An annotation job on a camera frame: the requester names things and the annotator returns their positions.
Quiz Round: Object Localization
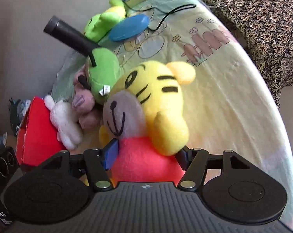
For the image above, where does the yellow tiger plush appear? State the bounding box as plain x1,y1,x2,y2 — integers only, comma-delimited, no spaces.
99,61,196,183

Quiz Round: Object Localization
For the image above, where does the black thermos bottle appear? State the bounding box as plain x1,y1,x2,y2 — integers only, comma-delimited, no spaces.
43,16,100,57

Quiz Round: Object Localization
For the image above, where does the red cardboard box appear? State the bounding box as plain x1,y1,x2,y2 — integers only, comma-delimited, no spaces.
16,97,65,169

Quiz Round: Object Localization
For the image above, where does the black cable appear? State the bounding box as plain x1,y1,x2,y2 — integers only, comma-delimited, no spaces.
106,0,198,32

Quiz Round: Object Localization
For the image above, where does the white plush bunny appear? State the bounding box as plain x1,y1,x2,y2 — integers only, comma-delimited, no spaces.
44,95,83,150

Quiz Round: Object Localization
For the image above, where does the light green frog plush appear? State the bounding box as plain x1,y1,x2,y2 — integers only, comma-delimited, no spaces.
83,0,127,43

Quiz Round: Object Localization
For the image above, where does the pink plush bear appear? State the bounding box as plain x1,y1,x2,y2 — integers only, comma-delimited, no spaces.
72,64,102,129

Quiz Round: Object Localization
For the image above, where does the cartoon print bed sheet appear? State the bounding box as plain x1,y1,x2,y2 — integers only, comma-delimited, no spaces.
50,0,293,231

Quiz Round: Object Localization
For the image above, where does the green plush with antennae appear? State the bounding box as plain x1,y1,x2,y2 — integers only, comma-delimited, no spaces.
77,47,123,105

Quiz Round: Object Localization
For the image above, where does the patterned dark cushion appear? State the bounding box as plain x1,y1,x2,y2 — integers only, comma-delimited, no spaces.
202,0,293,105

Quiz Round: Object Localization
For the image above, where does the blue glasses case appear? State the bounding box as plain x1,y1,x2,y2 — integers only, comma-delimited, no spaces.
108,14,150,42

